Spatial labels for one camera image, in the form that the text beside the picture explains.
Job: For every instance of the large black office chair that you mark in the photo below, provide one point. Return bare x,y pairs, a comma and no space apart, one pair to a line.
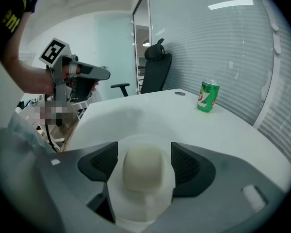
157,71

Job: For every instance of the person's black t-shirt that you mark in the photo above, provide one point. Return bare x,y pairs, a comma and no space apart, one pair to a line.
12,8

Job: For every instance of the green soda can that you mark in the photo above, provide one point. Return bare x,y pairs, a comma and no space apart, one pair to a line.
208,97

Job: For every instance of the white round plate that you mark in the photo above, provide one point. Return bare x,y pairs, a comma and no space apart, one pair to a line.
135,207

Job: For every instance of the round ceiling lamp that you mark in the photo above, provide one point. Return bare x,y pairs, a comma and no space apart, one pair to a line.
146,43

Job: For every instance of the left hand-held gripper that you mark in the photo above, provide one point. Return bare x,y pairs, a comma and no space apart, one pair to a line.
60,91

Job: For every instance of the person's left forearm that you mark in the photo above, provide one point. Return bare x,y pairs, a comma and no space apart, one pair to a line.
31,76

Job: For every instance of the person's left hand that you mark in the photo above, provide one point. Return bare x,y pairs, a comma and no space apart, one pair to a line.
72,70

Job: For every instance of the pale bread roll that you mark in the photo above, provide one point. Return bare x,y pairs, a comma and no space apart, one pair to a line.
145,169

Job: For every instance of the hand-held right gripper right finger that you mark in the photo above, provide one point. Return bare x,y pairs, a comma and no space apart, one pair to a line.
196,169

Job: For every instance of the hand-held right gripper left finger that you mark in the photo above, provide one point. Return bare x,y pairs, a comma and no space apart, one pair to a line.
92,164

